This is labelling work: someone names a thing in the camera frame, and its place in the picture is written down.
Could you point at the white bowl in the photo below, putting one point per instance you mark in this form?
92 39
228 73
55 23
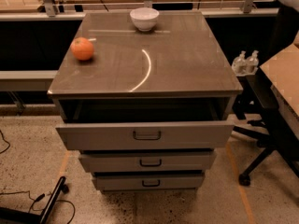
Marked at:
144 18

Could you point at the grey drawer cabinet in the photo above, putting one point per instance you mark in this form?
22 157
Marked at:
178 58

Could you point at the top drawer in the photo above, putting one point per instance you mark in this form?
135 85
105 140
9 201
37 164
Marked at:
142 124

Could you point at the drawer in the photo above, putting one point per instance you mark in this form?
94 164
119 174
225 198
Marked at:
148 180
142 124
147 161

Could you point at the middle drawer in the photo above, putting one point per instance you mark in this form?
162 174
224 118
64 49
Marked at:
147 161

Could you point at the orange fruit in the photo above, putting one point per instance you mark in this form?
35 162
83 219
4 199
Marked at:
82 48

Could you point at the bottom drawer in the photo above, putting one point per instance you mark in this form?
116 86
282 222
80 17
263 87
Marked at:
148 180

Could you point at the left clear bottle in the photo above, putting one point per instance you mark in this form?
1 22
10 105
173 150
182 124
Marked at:
239 63

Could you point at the clear bottle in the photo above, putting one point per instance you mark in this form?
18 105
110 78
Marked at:
239 63
252 61

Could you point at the right clear bottle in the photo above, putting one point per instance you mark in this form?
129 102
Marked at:
252 61

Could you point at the grey metal rail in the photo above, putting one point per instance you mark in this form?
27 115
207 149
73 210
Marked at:
26 80

